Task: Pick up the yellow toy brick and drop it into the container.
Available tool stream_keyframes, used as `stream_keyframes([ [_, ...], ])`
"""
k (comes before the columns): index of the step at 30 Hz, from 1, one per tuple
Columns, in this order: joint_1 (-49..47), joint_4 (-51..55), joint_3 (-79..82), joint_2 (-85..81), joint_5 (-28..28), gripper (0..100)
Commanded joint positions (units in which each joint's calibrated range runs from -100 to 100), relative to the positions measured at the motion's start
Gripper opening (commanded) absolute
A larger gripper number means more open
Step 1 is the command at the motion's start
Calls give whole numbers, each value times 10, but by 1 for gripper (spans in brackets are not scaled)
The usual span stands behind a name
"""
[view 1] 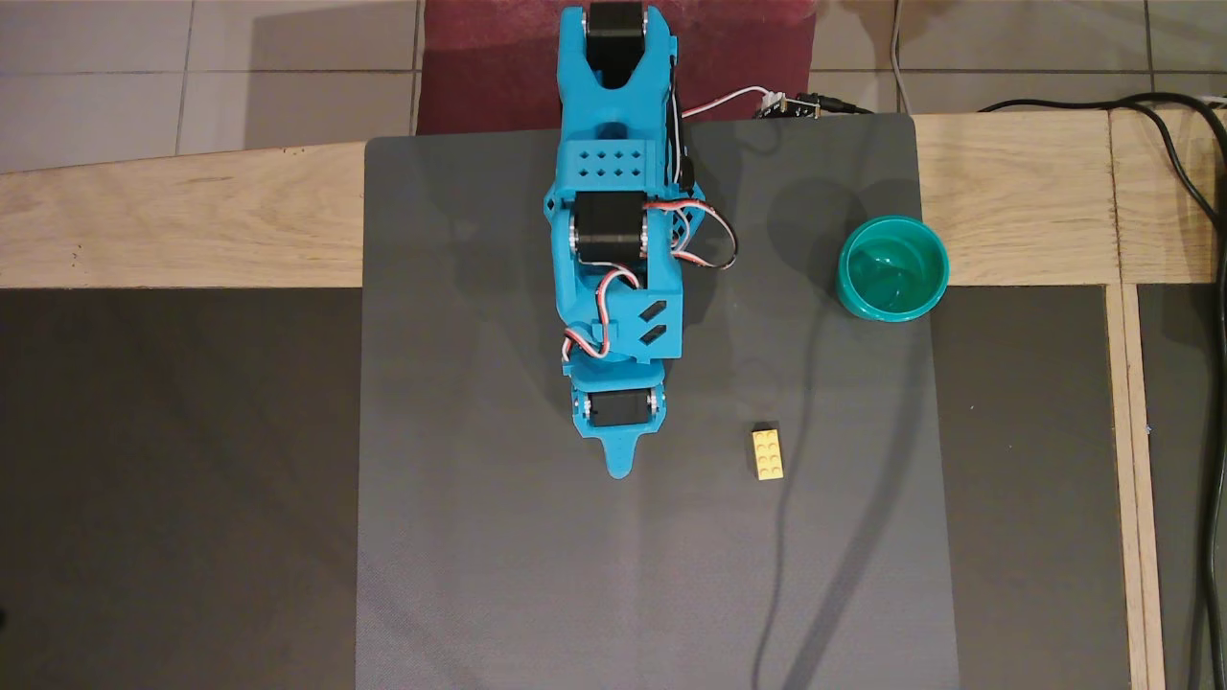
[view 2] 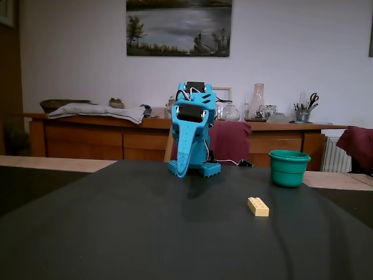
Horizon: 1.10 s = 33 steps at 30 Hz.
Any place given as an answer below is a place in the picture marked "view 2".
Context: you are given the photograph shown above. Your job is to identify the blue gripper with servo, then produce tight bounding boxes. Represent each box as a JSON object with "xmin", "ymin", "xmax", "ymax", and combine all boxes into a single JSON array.
[{"xmin": 171, "ymin": 100, "xmax": 210, "ymax": 179}]

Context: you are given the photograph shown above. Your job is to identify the cream lego brick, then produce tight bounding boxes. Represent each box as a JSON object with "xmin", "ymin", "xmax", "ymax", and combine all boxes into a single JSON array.
[{"xmin": 247, "ymin": 197, "xmax": 270, "ymax": 218}]

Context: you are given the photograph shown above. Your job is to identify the white decorated tureen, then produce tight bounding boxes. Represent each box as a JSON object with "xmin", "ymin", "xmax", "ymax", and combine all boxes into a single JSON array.
[{"xmin": 165, "ymin": 96, "xmax": 177, "ymax": 119}]

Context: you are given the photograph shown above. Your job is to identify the burgundy chair behind robot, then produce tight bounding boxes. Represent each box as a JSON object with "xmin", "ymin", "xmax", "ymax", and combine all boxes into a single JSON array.
[{"xmin": 163, "ymin": 120, "xmax": 252, "ymax": 167}]

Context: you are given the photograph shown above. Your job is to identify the round clear glass jar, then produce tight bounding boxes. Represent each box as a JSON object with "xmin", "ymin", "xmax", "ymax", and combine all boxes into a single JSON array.
[{"xmin": 223, "ymin": 103, "xmax": 241, "ymax": 122}]

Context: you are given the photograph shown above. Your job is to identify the dark grey mat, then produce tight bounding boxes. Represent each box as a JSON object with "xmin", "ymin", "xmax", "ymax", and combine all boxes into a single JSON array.
[{"xmin": 0, "ymin": 159, "xmax": 373, "ymax": 280}]

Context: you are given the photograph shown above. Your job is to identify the tall pinkish glass vase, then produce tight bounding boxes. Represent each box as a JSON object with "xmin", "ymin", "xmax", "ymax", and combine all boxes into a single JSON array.
[{"xmin": 244, "ymin": 83, "xmax": 269, "ymax": 123}]

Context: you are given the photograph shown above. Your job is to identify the folded grey cloth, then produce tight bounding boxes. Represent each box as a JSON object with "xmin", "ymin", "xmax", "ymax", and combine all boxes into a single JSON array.
[{"xmin": 46, "ymin": 102, "xmax": 152, "ymax": 125}]

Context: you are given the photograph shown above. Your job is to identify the wooden sideboard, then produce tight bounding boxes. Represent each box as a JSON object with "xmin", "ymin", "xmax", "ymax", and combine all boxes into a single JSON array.
[{"xmin": 23, "ymin": 112, "xmax": 349, "ymax": 172}]

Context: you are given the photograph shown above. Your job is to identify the green plastic cup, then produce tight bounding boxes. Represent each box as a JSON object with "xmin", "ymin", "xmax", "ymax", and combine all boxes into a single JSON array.
[{"xmin": 268, "ymin": 149, "xmax": 312, "ymax": 188}]

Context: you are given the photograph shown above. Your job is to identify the metal pen holder cup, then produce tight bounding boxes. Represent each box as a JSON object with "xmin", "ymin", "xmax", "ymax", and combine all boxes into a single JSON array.
[{"xmin": 294, "ymin": 108, "xmax": 312, "ymax": 124}]

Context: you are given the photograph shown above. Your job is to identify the lake landscape painting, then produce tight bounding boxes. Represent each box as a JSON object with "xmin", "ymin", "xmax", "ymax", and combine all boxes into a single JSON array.
[{"xmin": 125, "ymin": 0, "xmax": 233, "ymax": 58}]

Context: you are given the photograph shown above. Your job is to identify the dark shallow bowl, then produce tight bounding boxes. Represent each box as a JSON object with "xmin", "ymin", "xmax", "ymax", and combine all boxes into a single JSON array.
[{"xmin": 40, "ymin": 99, "xmax": 92, "ymax": 114}]

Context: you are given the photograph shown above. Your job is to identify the white radiator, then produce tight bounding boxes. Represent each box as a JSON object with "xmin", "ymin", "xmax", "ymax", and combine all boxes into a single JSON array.
[{"xmin": 322, "ymin": 135, "xmax": 353, "ymax": 173}]

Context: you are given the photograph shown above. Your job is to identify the red white black servo cable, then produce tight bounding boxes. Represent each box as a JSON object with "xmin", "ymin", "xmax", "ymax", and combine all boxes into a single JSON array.
[{"xmin": 175, "ymin": 89, "xmax": 196, "ymax": 102}]

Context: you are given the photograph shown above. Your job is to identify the white picture frame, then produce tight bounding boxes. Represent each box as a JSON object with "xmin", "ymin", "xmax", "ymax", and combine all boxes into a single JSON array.
[{"xmin": 212, "ymin": 86, "xmax": 233, "ymax": 103}]

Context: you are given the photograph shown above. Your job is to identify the black-handled scissors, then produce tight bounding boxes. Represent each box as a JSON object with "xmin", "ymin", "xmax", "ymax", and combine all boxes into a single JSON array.
[{"xmin": 307, "ymin": 92, "xmax": 320, "ymax": 111}]

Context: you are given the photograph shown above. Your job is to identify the burgundy chair with dark frame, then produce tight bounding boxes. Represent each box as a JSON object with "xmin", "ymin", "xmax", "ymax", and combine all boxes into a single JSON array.
[{"xmin": 335, "ymin": 125, "xmax": 373, "ymax": 177}]

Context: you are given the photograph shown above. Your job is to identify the narrow dark wall frame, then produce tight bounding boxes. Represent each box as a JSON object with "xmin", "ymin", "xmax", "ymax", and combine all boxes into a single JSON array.
[{"xmin": 368, "ymin": 0, "xmax": 373, "ymax": 58}]

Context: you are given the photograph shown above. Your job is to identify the dark framed wall picture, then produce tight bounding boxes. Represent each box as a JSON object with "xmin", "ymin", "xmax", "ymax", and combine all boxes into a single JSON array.
[{"xmin": 0, "ymin": 0, "xmax": 16, "ymax": 29}]

